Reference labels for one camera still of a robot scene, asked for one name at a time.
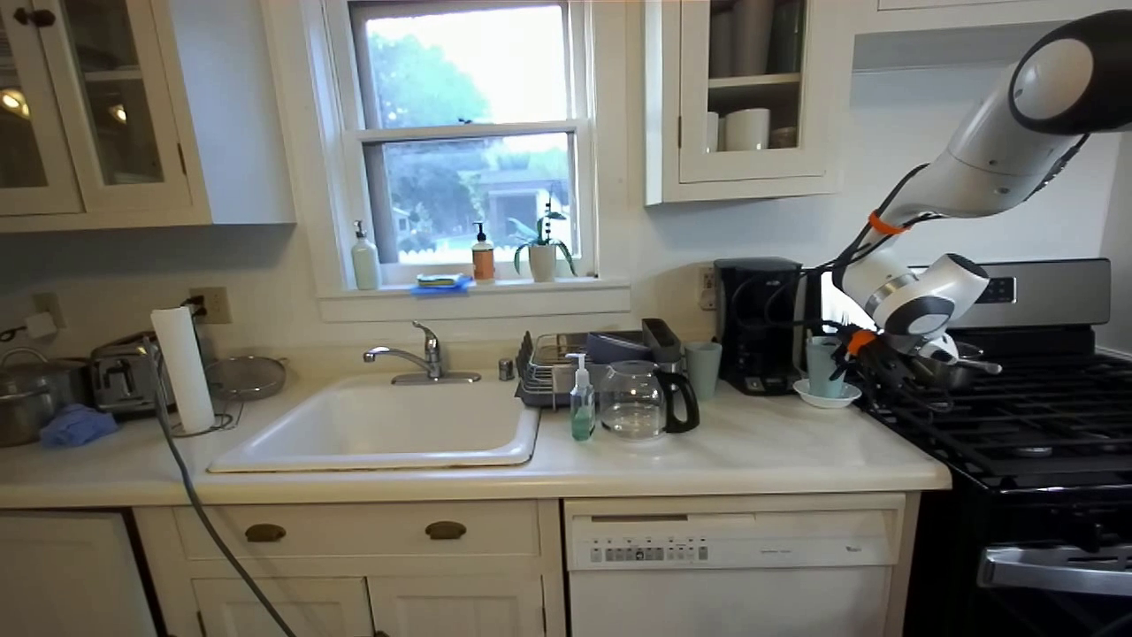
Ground white pump bottle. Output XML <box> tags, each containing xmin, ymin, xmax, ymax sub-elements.
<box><xmin>348</xmin><ymin>214</ymin><xmax>386</xmax><ymax>296</ymax></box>

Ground white plate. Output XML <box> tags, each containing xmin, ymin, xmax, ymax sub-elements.
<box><xmin>787</xmin><ymin>375</ymin><xmax>866</xmax><ymax>412</ymax></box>

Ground chrome faucet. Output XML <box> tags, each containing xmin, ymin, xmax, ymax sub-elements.
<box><xmin>358</xmin><ymin>319</ymin><xmax>484</xmax><ymax>389</ymax></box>

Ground orange pump bottle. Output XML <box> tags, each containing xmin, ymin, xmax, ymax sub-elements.
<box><xmin>465</xmin><ymin>219</ymin><xmax>501</xmax><ymax>287</ymax></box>

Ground white dishwasher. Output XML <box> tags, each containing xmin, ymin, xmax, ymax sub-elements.
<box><xmin>560</xmin><ymin>490</ymin><xmax>911</xmax><ymax>637</ymax></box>

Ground white wall cabinet with mugs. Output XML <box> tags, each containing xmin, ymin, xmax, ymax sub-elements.
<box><xmin>640</xmin><ymin>0</ymin><xmax>855</xmax><ymax>213</ymax></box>

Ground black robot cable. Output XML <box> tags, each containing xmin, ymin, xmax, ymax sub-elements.
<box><xmin>826</xmin><ymin>160</ymin><xmax>938</xmax><ymax>280</ymax></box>

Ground glass carafe with black handle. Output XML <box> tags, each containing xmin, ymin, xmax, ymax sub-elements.
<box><xmin>594</xmin><ymin>358</ymin><xmax>703</xmax><ymax>447</ymax></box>

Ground wall power outlet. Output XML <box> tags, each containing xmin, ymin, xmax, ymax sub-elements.
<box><xmin>182</xmin><ymin>283</ymin><xmax>237</xmax><ymax>330</ymax></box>

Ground white paper towel roll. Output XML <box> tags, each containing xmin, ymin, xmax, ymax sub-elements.
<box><xmin>145</xmin><ymin>300</ymin><xmax>224</xmax><ymax>438</ymax></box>

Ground steel saucepan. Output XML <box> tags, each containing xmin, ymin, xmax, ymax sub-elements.
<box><xmin>929</xmin><ymin>330</ymin><xmax>1008</xmax><ymax>383</ymax></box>

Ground black power cable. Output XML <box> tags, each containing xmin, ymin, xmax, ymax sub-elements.
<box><xmin>147</xmin><ymin>350</ymin><xmax>299</xmax><ymax>637</ymax></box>

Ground silver toaster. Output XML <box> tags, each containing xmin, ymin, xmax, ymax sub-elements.
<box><xmin>83</xmin><ymin>330</ymin><xmax>171</xmax><ymax>420</ymax></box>

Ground white kitchen sink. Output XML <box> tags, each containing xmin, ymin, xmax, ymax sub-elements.
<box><xmin>206</xmin><ymin>375</ymin><xmax>546</xmax><ymax>477</ymax></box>

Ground large steel cooking pot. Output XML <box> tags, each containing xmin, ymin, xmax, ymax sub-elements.
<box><xmin>0</xmin><ymin>358</ymin><xmax>93</xmax><ymax>450</ymax></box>

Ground black gas stove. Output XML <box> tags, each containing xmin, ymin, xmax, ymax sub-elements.
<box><xmin>810</xmin><ymin>254</ymin><xmax>1132</xmax><ymax>637</ymax></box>

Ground black dish rack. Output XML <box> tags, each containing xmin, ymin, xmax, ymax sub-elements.
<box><xmin>513</xmin><ymin>316</ymin><xmax>691</xmax><ymax>412</ymax></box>

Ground blue sponge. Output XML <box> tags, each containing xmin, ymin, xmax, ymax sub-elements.
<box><xmin>407</xmin><ymin>269</ymin><xmax>478</xmax><ymax>300</ymax></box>

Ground glass lid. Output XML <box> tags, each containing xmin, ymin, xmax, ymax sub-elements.
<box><xmin>210</xmin><ymin>350</ymin><xmax>291</xmax><ymax>407</ymax></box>

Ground clear soap pump bottle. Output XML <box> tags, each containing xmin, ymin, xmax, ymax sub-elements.
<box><xmin>566</xmin><ymin>348</ymin><xmax>601</xmax><ymax>447</ymax></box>

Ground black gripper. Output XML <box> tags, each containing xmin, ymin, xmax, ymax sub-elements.
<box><xmin>843</xmin><ymin>332</ymin><xmax>975</xmax><ymax>395</ymax></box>

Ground blue cloth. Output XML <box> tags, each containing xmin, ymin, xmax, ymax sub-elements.
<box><xmin>35</xmin><ymin>399</ymin><xmax>124</xmax><ymax>451</ymax></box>

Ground white pot with plant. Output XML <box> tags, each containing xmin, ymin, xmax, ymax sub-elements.
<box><xmin>509</xmin><ymin>198</ymin><xmax>583</xmax><ymax>287</ymax></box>

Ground black coffee maker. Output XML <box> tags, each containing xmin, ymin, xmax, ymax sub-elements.
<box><xmin>714</xmin><ymin>254</ymin><xmax>813</xmax><ymax>399</ymax></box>

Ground window with white frame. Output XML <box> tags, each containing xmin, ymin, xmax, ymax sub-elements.
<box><xmin>258</xmin><ymin>0</ymin><xmax>648</xmax><ymax>326</ymax></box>

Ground white glass-door wall cabinet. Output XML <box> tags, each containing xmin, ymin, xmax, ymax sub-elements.
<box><xmin>0</xmin><ymin>0</ymin><xmax>299</xmax><ymax>237</ymax></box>

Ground white base cabinets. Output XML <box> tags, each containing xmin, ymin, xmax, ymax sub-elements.
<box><xmin>0</xmin><ymin>490</ymin><xmax>569</xmax><ymax>637</ymax></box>

